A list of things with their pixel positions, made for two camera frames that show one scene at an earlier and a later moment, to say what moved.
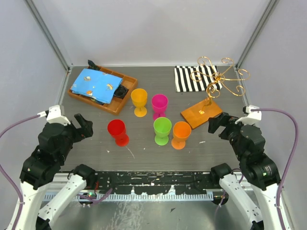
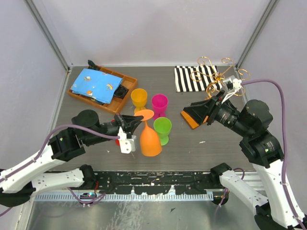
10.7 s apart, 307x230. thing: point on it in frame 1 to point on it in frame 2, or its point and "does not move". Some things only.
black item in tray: x=121 y=92 does not move
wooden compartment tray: x=115 y=106 does not move
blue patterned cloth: x=99 y=85 does not move
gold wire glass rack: x=200 y=114 does not move
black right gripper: x=223 y=119 to x=206 y=107
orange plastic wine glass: x=181 y=131 to x=150 y=142
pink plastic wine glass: x=159 y=104 does not move
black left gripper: x=86 y=129 to x=131 y=121
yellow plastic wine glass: x=139 y=96 does not move
